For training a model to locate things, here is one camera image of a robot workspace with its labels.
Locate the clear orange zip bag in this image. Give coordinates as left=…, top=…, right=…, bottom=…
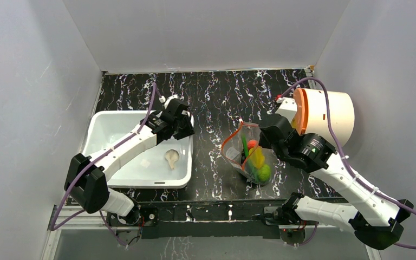
left=221, top=120, right=276, bottom=185

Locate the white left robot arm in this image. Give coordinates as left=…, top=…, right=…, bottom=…
left=64, top=95, right=194, bottom=225

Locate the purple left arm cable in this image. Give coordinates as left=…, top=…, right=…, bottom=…
left=48, top=82, right=159, bottom=231

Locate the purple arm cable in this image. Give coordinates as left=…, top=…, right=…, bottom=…
left=276, top=77, right=416, bottom=250
left=48, top=82, right=159, bottom=231

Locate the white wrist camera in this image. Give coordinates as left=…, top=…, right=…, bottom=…
left=275, top=97, right=297, bottom=128
left=159, top=94, right=179, bottom=104

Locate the white orange cylinder container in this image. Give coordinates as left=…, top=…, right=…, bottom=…
left=291, top=88, right=355, bottom=146

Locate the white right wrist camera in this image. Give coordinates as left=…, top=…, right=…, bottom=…
left=275, top=97, right=297, bottom=128

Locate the black grape bunch toy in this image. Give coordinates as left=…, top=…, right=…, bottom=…
left=240, top=151, right=249, bottom=164

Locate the white plastic bin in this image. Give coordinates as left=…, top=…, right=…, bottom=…
left=82, top=110, right=193, bottom=189

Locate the yellow starfruit toy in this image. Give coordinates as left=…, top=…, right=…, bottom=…
left=248, top=146, right=265, bottom=169

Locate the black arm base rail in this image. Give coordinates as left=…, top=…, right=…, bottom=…
left=50, top=195, right=341, bottom=241

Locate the orange peach toy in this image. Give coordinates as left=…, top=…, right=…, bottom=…
left=247, top=139, right=259, bottom=151

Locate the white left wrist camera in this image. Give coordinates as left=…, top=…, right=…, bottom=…
left=159, top=94, right=179, bottom=104

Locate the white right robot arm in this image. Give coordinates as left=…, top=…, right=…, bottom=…
left=258, top=114, right=410, bottom=250

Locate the green chili pepper toy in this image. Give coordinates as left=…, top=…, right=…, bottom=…
left=240, top=135, right=248, bottom=152

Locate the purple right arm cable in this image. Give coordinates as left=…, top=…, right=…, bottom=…
left=276, top=77, right=416, bottom=250

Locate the beige mushroom toy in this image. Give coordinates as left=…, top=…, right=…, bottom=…
left=165, top=149, right=180, bottom=170

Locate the green pear toy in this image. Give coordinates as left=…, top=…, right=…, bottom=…
left=254, top=164, right=271, bottom=185

